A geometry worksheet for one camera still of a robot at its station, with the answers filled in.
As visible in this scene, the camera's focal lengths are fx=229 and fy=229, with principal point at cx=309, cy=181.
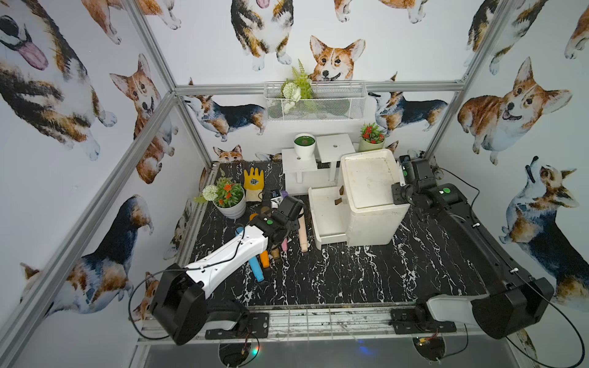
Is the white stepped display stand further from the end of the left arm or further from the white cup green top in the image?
the end of the left arm

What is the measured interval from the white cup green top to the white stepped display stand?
0.01 metres

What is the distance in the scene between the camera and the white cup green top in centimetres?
97

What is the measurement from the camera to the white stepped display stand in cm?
97

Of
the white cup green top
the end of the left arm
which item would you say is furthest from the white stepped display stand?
the end of the left arm
